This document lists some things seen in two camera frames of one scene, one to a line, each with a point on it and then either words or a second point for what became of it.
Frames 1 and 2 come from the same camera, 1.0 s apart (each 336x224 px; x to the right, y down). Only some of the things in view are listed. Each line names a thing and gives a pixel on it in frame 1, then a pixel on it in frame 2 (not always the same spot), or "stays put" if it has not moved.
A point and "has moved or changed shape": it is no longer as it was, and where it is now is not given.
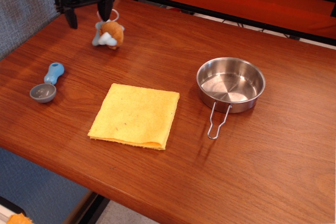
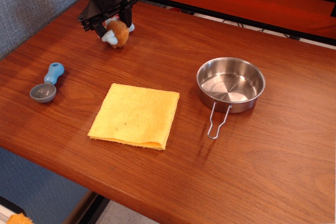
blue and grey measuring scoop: (45, 93) stays put
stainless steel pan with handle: (232, 84) stays put
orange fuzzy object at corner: (19, 219) stays put
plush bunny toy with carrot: (108, 33) has moved or changed shape
